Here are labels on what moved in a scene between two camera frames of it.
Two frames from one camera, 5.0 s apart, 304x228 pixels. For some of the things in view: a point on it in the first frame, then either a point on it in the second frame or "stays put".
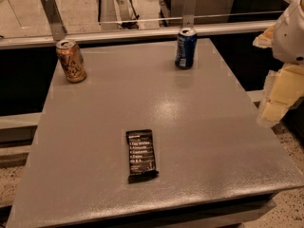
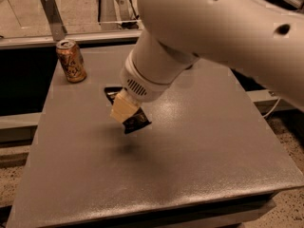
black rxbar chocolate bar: (142, 157) to (136, 123)
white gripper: (291, 37) to (142, 86)
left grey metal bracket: (53, 15) stays put
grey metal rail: (137, 34) stays put
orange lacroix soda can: (71, 61) stays put
